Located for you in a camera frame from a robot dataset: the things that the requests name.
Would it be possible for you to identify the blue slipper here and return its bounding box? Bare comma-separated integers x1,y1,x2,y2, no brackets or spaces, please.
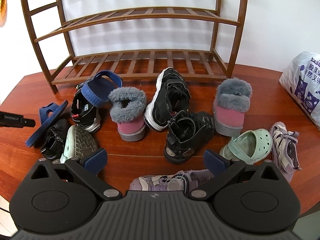
81,70,123,108
25,100,68,147

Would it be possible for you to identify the black leather boot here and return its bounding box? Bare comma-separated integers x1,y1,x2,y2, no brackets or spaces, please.
40,119,70,164
164,111,214,164

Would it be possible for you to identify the pink boot grey fur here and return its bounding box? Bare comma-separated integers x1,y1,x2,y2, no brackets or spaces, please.
108,87,146,142
213,77,252,137

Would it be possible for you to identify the black sport sandal silver sole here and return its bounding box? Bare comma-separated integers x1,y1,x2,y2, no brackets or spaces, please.
71,82,101,134

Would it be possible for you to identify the black white sneaker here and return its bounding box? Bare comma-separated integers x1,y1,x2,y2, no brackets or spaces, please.
144,67,191,132

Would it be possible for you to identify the white purple plastic bag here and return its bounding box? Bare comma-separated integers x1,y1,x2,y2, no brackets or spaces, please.
279,51,320,127

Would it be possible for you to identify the red gold fringed banner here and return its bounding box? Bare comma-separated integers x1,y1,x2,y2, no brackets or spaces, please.
0,0,8,27

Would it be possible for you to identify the brown wooden shoe rack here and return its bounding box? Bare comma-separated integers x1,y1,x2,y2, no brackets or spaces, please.
21,0,248,93

